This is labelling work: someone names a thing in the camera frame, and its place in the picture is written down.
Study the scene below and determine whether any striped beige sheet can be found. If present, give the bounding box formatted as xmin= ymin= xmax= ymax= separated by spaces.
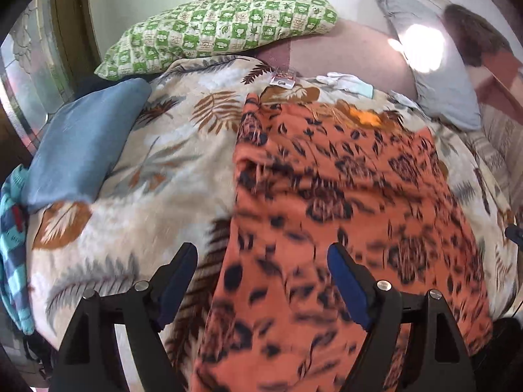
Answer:
xmin=462 ymin=110 xmax=523 ymax=197

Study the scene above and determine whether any small printed tag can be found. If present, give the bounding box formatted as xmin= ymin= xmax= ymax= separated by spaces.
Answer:
xmin=270 ymin=69 xmax=297 ymax=89

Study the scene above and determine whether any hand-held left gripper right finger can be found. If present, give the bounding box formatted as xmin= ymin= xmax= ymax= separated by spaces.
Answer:
xmin=327 ymin=242 xmax=477 ymax=392

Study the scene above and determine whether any teal striped cloth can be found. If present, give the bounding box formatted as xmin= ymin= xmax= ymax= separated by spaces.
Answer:
xmin=0 ymin=165 xmax=37 ymax=335

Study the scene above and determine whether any grey pillow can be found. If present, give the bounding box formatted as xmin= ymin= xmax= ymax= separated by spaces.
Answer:
xmin=371 ymin=0 xmax=483 ymax=132

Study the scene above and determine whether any leaf print blanket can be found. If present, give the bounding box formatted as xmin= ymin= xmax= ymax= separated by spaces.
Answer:
xmin=26 ymin=55 xmax=519 ymax=392

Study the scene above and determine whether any white and teal small cloth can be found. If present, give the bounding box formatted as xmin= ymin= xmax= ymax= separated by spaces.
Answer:
xmin=316 ymin=72 xmax=374 ymax=99

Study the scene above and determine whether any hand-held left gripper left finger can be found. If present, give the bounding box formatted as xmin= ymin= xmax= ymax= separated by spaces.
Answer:
xmin=49 ymin=242 xmax=199 ymax=392

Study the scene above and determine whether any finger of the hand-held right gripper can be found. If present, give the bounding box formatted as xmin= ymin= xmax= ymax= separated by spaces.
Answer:
xmin=504 ymin=224 xmax=523 ymax=250

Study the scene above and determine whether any orange floral garment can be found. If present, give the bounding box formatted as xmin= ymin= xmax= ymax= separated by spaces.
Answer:
xmin=192 ymin=92 xmax=493 ymax=392

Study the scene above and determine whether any green checkered pillow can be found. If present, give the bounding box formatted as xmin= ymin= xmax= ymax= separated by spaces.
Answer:
xmin=95 ymin=0 xmax=339 ymax=81

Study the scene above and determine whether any brown fuzzy cushion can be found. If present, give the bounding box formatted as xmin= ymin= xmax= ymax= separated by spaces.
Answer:
xmin=443 ymin=3 xmax=513 ymax=68

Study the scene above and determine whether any blue pillow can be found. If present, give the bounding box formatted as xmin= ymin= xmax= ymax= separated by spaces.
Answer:
xmin=22 ymin=77 xmax=153 ymax=213

